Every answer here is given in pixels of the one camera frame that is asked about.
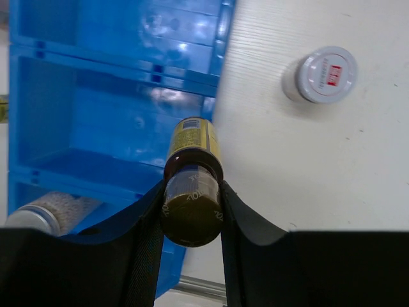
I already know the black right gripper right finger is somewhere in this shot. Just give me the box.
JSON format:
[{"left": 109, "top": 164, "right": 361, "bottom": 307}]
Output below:
[{"left": 220, "top": 182, "right": 408, "bottom": 306}]

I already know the blue three-compartment plastic bin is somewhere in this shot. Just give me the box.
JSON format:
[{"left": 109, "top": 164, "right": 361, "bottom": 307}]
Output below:
[{"left": 8, "top": 1, "right": 236, "bottom": 299}]

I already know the silver-lid shaker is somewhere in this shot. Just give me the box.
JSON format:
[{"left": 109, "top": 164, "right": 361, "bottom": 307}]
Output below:
[{"left": 5, "top": 191, "right": 102, "bottom": 237}]

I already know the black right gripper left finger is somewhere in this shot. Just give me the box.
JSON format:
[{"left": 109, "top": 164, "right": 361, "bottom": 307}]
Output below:
[{"left": 1, "top": 182, "right": 164, "bottom": 306}]

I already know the small yellow-label bottle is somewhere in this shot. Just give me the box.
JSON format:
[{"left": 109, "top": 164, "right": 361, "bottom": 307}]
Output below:
[
  {"left": 160, "top": 117, "right": 224, "bottom": 248},
  {"left": 0, "top": 95, "right": 8, "bottom": 123}
]

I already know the white-lid spice jar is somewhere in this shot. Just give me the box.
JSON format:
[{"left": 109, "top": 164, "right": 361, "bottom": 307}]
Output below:
[{"left": 281, "top": 46, "right": 358, "bottom": 104}]

